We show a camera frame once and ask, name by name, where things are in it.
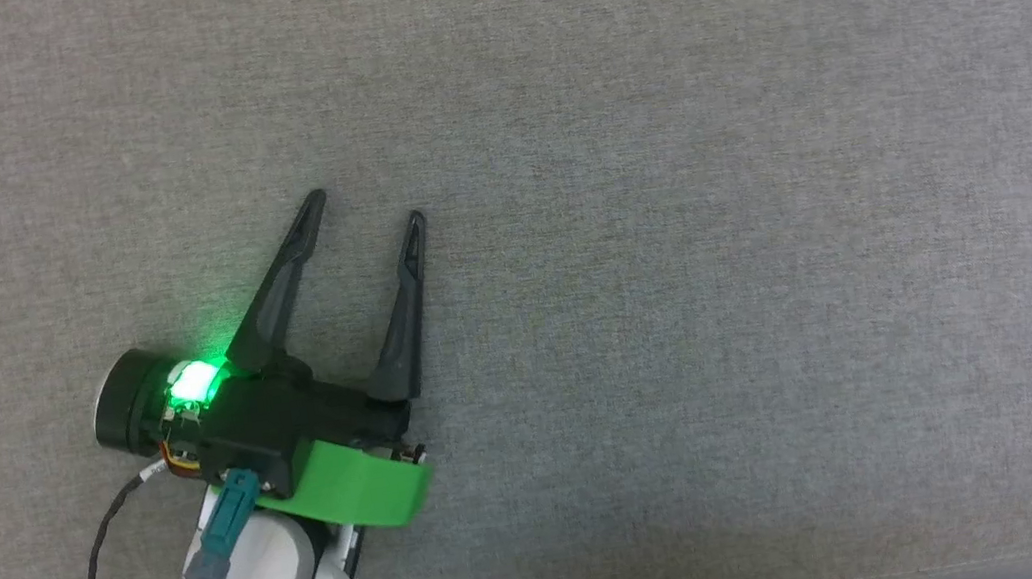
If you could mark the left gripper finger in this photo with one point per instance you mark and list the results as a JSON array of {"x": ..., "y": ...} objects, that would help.
[
  {"x": 405, "y": 325},
  {"x": 278, "y": 287}
]

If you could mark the grey fabric sofa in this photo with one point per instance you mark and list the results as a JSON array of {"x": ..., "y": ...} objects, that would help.
[{"x": 716, "y": 201}]

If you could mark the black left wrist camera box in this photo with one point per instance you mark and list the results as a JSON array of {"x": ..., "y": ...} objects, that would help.
[{"x": 258, "y": 427}]

